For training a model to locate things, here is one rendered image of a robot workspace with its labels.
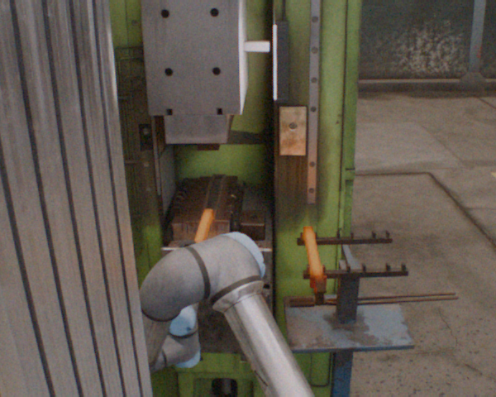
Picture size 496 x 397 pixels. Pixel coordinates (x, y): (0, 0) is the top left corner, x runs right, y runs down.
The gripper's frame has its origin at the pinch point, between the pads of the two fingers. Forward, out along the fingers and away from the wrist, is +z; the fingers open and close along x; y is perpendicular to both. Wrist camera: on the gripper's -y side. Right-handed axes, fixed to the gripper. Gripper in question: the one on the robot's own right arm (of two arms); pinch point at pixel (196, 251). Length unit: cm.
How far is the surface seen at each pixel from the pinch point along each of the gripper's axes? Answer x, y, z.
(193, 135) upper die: -2.6, -28.1, 26.7
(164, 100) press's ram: -10.8, -39.9, 26.4
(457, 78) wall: 273, 71, 651
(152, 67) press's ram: -14, -51, 26
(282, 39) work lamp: 27, -57, 36
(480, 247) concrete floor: 159, 101, 194
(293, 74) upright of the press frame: 30, -44, 40
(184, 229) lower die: -8.1, 5.8, 27.6
